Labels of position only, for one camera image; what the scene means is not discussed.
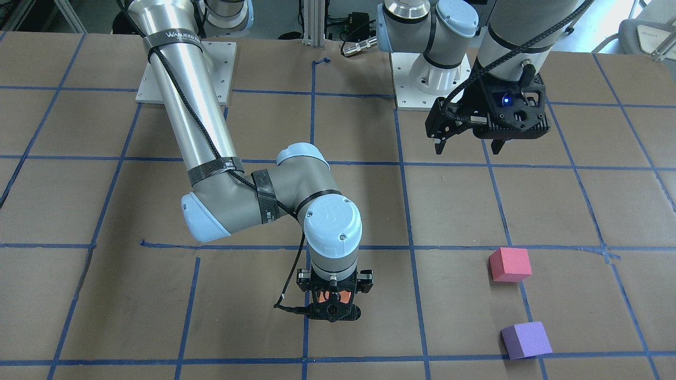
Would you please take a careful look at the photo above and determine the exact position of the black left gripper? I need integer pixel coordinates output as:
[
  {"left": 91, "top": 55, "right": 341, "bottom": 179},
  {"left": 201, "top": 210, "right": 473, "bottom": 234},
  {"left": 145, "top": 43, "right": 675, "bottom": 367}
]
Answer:
[{"left": 425, "top": 68, "right": 547, "bottom": 155}]

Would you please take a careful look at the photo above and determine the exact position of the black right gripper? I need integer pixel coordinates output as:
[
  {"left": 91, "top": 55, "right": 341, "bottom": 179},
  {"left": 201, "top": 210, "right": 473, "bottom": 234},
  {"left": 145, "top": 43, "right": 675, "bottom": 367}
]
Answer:
[{"left": 295, "top": 269, "right": 374, "bottom": 322}]

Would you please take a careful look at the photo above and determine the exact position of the orange foam cube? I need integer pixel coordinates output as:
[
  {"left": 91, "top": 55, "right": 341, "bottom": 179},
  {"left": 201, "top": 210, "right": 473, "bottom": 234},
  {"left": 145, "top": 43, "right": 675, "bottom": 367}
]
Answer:
[{"left": 318, "top": 290, "right": 352, "bottom": 305}]

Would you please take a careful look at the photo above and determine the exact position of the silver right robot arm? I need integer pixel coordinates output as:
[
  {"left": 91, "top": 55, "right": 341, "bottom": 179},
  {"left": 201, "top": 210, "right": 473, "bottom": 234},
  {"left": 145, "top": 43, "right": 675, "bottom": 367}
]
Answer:
[{"left": 117, "top": 1, "right": 374, "bottom": 322}]

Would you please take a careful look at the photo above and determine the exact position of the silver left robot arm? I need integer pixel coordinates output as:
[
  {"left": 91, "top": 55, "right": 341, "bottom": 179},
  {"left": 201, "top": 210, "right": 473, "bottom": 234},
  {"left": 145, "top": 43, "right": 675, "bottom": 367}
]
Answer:
[{"left": 375, "top": 1, "right": 591, "bottom": 154}]

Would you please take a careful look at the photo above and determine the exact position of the red foam cube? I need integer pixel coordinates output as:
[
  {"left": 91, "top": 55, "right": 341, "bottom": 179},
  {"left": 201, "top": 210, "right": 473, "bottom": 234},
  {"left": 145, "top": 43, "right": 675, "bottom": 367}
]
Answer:
[{"left": 489, "top": 247, "right": 533, "bottom": 283}]

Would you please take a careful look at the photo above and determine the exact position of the purple foam cube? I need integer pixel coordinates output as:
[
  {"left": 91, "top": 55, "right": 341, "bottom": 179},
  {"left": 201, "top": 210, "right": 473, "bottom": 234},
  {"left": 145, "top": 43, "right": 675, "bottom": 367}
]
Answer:
[{"left": 501, "top": 321, "right": 553, "bottom": 360}]

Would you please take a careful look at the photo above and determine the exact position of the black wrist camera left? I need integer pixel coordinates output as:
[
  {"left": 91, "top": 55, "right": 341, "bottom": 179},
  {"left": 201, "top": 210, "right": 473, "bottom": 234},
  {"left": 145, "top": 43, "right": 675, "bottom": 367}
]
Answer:
[{"left": 469, "top": 74, "right": 550, "bottom": 140}]

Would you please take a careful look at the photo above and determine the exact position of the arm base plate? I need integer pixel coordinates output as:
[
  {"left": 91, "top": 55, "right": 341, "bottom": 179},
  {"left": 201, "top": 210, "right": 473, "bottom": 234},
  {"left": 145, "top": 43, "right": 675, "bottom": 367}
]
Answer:
[
  {"left": 135, "top": 41, "right": 237, "bottom": 106},
  {"left": 390, "top": 53, "right": 471, "bottom": 111}
]

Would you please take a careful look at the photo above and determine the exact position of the aluminium frame post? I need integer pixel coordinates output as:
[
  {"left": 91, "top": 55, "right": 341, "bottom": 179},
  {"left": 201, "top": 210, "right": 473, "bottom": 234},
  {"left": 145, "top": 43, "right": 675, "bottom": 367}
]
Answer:
[{"left": 301, "top": 0, "right": 327, "bottom": 50}]

